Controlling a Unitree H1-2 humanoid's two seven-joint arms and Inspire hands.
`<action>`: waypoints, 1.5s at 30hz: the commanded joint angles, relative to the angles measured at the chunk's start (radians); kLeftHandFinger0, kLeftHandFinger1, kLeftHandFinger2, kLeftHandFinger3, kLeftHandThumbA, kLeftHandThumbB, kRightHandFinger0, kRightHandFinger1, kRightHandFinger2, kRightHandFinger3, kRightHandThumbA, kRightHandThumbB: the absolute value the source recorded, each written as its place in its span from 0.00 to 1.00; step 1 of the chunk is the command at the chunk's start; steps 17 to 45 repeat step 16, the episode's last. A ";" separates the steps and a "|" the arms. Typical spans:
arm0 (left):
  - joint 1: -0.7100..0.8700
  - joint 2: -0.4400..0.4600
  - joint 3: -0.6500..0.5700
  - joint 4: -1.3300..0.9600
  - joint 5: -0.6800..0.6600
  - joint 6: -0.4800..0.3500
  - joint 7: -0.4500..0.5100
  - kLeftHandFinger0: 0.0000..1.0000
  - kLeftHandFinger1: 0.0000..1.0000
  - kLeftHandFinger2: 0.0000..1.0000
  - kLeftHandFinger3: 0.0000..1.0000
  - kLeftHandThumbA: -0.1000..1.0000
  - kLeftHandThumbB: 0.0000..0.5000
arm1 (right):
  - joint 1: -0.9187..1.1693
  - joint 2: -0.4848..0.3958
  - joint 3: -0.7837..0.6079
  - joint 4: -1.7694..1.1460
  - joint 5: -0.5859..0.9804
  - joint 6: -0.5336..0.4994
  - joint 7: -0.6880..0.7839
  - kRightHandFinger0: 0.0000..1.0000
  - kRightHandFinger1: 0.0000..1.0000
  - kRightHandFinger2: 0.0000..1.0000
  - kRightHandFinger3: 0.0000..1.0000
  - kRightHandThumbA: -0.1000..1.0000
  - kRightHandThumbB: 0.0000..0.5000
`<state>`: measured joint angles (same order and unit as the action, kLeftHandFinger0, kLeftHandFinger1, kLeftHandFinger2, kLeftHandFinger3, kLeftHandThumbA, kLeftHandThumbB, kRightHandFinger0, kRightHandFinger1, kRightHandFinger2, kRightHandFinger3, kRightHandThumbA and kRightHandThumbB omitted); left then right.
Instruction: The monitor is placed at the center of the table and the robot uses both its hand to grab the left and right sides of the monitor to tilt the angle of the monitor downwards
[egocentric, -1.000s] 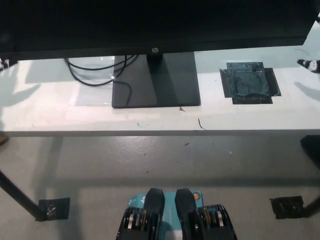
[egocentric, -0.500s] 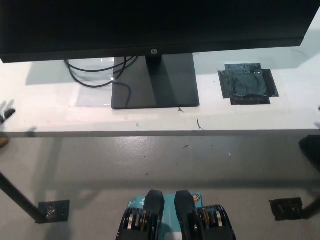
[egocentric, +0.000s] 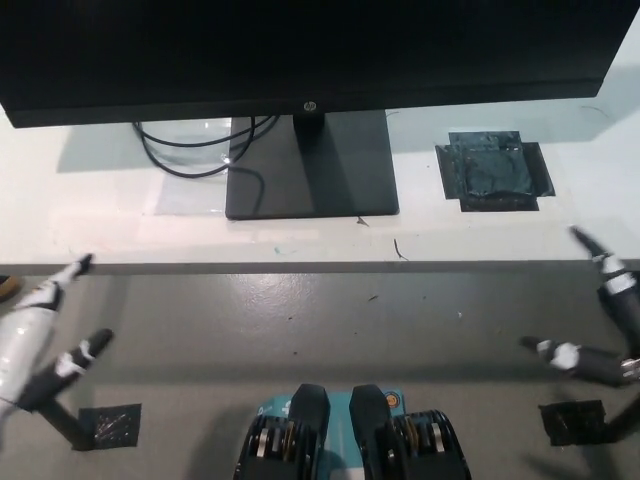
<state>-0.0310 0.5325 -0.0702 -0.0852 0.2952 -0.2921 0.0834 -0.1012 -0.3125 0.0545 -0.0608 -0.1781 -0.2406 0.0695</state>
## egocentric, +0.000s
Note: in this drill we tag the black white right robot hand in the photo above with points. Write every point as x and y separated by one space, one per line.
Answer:
625 310

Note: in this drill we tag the black tape patch on table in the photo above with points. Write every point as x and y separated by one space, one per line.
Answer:
495 172

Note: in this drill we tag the black slanted table leg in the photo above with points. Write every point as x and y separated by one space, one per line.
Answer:
625 422
67 422

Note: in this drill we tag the teal router box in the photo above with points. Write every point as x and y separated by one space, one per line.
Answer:
340 415

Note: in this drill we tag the black floor tape patch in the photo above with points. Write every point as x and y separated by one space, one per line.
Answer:
570 422
112 425

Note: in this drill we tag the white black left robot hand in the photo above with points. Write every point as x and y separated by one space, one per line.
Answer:
22 340

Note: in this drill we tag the black ribbed robot body block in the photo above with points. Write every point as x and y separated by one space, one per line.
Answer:
415 445
280 445

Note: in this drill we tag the brown object at floor edge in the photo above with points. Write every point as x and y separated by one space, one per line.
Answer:
7 287

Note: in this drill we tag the black HP monitor screen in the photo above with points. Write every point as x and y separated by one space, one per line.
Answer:
300 50

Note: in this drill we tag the black glossy monitor stand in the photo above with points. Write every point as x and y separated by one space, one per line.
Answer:
320 180

